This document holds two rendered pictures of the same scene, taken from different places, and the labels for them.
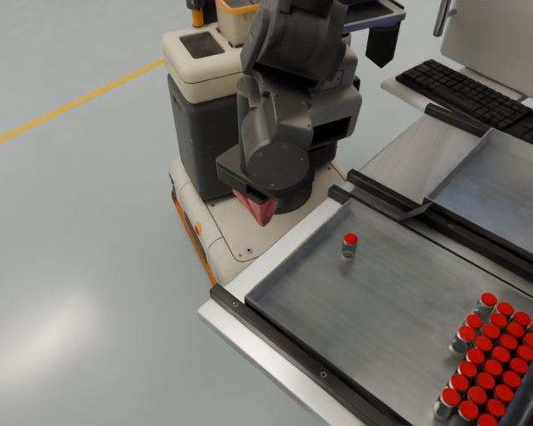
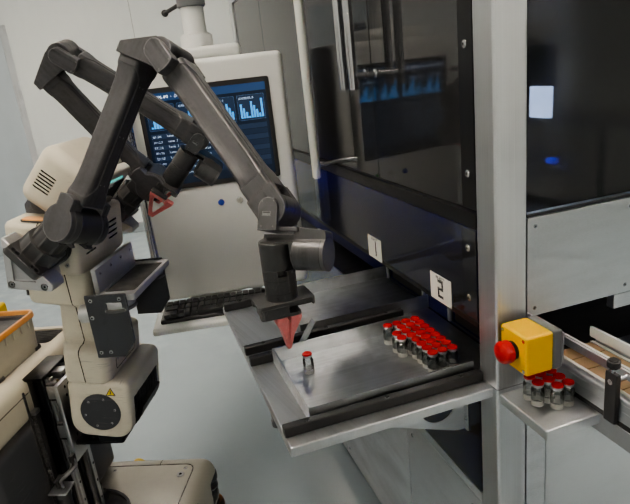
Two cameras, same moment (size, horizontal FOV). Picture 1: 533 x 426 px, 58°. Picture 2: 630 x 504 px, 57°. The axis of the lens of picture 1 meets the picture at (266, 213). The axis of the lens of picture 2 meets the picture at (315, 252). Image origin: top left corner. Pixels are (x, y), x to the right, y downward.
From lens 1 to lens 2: 78 cm
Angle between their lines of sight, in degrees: 56
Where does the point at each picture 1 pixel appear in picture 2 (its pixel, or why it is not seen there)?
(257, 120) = (303, 242)
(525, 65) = (231, 270)
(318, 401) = (399, 411)
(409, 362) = (398, 372)
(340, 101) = (146, 354)
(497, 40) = (203, 266)
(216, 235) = not seen: outside the picture
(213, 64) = not seen: outside the picture
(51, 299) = not seen: outside the picture
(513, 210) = (333, 310)
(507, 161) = not seen: hidden behind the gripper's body
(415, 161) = (261, 327)
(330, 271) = (314, 381)
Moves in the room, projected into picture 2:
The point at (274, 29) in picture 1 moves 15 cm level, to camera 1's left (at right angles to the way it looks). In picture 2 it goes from (283, 199) to (228, 224)
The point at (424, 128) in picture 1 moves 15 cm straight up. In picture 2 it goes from (237, 316) to (229, 263)
